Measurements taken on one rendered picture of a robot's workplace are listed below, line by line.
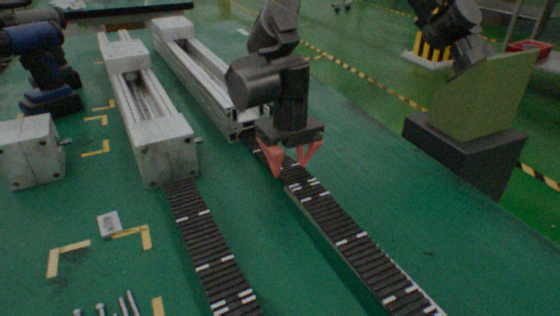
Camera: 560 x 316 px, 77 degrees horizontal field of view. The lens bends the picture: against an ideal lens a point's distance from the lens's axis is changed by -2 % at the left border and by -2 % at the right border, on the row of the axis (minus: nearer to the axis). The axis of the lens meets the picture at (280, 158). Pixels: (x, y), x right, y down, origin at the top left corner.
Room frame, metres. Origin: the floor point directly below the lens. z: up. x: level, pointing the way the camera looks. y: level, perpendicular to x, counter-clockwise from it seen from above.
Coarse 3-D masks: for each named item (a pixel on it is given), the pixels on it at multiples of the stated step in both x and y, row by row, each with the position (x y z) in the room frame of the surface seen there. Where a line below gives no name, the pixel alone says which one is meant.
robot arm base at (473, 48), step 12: (468, 36) 0.79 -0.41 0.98; (480, 36) 0.79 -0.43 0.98; (456, 48) 0.79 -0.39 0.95; (468, 48) 0.77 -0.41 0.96; (480, 48) 0.76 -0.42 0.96; (492, 48) 0.77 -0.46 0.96; (456, 60) 0.78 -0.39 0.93; (468, 60) 0.75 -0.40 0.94; (480, 60) 0.73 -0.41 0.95; (456, 72) 0.78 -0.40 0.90
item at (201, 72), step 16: (160, 48) 1.28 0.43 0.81; (176, 48) 1.09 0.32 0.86; (192, 48) 1.15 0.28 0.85; (176, 64) 1.05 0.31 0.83; (192, 64) 0.94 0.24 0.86; (208, 64) 1.01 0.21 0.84; (224, 64) 0.94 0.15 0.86; (192, 80) 0.90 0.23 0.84; (208, 80) 0.82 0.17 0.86; (224, 80) 0.89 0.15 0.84; (208, 96) 0.78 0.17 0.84; (224, 96) 0.73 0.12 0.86; (208, 112) 0.79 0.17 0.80; (224, 112) 0.68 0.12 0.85; (240, 112) 0.73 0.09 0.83; (256, 112) 0.71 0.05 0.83; (224, 128) 0.69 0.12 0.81; (240, 128) 0.68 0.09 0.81
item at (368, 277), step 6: (390, 264) 0.31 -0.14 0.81; (378, 270) 0.30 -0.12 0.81; (384, 270) 0.30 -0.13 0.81; (390, 270) 0.30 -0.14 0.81; (396, 270) 0.30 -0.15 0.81; (366, 276) 0.29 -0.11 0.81; (372, 276) 0.29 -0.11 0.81; (378, 276) 0.29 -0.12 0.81; (384, 276) 0.29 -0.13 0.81; (390, 276) 0.29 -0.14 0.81; (366, 282) 0.28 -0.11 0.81; (372, 282) 0.28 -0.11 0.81; (378, 282) 0.28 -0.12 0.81
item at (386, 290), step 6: (396, 276) 0.29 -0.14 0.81; (402, 276) 0.29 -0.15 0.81; (384, 282) 0.28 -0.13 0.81; (390, 282) 0.28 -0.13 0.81; (396, 282) 0.28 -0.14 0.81; (402, 282) 0.28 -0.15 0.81; (408, 282) 0.28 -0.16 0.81; (372, 288) 0.27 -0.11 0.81; (378, 288) 0.27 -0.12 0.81; (384, 288) 0.27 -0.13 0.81; (390, 288) 0.27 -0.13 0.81; (396, 288) 0.27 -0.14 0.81; (402, 288) 0.27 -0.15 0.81; (378, 294) 0.26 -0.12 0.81; (384, 294) 0.26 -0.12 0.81; (390, 294) 0.27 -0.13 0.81
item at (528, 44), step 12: (516, 12) 2.96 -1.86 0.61; (540, 12) 3.26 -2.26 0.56; (540, 24) 3.26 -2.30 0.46; (504, 48) 2.96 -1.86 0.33; (516, 48) 2.90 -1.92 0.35; (528, 48) 2.92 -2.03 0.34; (540, 48) 3.02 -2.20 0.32; (540, 60) 2.86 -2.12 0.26; (552, 60) 2.86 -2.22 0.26; (552, 72) 2.63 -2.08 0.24
